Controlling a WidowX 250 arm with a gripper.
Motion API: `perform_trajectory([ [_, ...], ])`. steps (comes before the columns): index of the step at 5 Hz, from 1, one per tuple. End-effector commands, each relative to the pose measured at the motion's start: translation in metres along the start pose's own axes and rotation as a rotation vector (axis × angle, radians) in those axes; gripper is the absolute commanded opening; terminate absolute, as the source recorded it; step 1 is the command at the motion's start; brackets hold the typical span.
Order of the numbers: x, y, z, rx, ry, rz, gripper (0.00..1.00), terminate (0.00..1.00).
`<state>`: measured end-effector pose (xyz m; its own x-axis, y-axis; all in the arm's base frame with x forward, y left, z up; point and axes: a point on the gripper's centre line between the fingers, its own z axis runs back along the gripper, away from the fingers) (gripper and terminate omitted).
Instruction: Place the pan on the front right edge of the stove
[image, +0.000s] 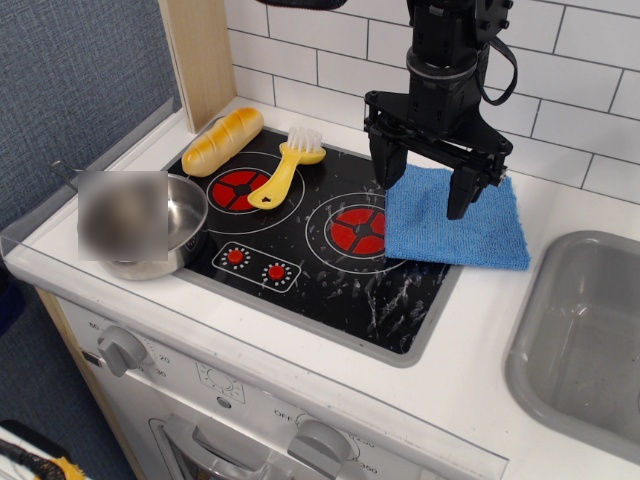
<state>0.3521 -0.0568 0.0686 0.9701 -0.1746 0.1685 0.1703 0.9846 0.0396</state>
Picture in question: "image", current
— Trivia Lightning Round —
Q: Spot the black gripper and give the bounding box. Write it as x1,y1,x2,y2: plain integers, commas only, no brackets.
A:
365,46,514,220

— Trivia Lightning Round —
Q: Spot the stainless steel pan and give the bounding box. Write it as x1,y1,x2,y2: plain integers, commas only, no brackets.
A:
50,161,208,280

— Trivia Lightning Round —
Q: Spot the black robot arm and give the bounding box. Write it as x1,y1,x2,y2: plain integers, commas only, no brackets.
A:
365,1,516,220

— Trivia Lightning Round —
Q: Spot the black toy stove top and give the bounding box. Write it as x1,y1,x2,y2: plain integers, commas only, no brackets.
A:
179,128,461,368

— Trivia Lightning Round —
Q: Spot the blue microfiber cloth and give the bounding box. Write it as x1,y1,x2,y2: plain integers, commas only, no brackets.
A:
385,164,530,271

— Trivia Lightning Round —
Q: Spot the yellow toy dish brush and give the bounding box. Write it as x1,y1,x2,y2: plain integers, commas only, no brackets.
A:
247,127,326,210

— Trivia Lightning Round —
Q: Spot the toy bread loaf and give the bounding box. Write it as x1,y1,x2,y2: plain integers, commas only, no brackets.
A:
181,107,264,178

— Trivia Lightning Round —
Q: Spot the grey sink basin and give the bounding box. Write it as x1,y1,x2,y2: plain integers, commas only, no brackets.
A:
506,231,639,463

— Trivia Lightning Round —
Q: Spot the grey right oven knob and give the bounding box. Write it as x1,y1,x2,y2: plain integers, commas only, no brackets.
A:
287,420,352,479

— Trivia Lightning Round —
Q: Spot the grey oven knob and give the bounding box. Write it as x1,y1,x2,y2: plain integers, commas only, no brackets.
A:
287,420,352,479
98,326,147,377

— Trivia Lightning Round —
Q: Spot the white toy oven front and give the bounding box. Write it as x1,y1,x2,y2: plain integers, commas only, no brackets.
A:
60,300,507,479

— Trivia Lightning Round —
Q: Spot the grey left oven knob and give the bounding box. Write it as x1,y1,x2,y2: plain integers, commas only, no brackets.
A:
98,326,147,377

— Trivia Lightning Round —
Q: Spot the black and yellow object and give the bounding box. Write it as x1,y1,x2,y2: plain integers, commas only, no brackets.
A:
1,420,88,479

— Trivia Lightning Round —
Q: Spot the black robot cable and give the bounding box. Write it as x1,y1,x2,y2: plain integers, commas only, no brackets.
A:
477,37,519,106

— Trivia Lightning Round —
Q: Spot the light wooden post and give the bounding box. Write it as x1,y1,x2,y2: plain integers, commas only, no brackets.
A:
158,0,236,133

